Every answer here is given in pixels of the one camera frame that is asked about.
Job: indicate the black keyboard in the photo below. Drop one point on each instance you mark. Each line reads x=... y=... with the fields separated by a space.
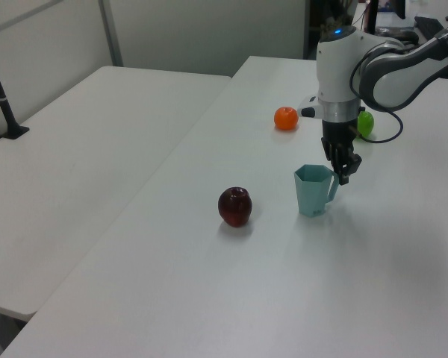
x=427 y=24

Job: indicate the green apple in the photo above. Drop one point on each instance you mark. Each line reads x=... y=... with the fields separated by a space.
x=366 y=124

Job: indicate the orange fruit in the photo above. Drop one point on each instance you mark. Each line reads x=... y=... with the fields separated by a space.
x=286 y=118

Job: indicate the black pole stand with base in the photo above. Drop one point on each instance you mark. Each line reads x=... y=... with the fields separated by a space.
x=0 y=98

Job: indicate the dark red apple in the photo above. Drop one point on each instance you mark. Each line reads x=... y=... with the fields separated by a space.
x=234 y=207

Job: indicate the teal hexagonal mug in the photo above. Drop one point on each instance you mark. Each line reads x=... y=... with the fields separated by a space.
x=310 y=194

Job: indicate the grey partition frame post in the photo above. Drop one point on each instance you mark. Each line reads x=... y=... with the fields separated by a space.
x=111 y=33

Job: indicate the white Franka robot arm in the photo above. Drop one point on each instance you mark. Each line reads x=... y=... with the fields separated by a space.
x=336 y=71

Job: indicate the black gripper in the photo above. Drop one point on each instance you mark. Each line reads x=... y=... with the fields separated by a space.
x=338 y=136

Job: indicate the white side table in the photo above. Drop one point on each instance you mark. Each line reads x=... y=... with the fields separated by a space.
x=78 y=168

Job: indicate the black bag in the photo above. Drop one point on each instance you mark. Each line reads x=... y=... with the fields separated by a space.
x=399 y=34

